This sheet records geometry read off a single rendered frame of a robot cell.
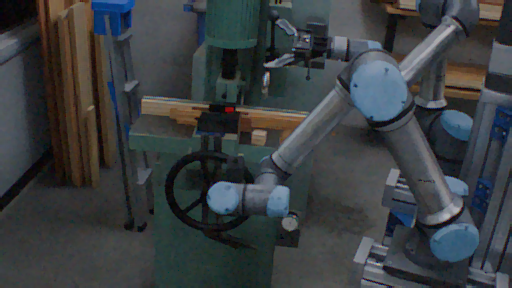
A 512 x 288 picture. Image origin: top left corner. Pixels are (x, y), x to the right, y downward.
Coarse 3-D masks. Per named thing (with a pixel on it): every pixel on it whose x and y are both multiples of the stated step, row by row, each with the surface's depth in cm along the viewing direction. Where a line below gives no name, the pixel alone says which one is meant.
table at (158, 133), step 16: (144, 128) 199; (160, 128) 200; (176, 128) 201; (192, 128) 202; (256, 128) 206; (144, 144) 196; (160, 144) 195; (176, 144) 195; (240, 144) 193; (272, 144) 195; (256, 160) 195
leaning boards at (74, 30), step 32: (64, 0) 316; (64, 32) 293; (64, 64) 304; (96, 64) 350; (64, 96) 313; (96, 96) 354; (64, 128) 322; (96, 128) 348; (64, 160) 329; (96, 160) 331
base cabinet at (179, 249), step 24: (192, 192) 202; (168, 216) 207; (192, 216) 206; (264, 216) 204; (168, 240) 211; (192, 240) 210; (264, 240) 208; (168, 264) 216; (192, 264) 215; (216, 264) 214; (240, 264) 213; (264, 264) 213
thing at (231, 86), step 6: (240, 72) 208; (222, 78) 200; (234, 78) 201; (222, 84) 197; (228, 84) 197; (234, 84) 197; (216, 90) 198; (222, 90) 198; (228, 90) 198; (234, 90) 198; (216, 96) 199; (228, 96) 199; (234, 96) 199; (234, 102) 199
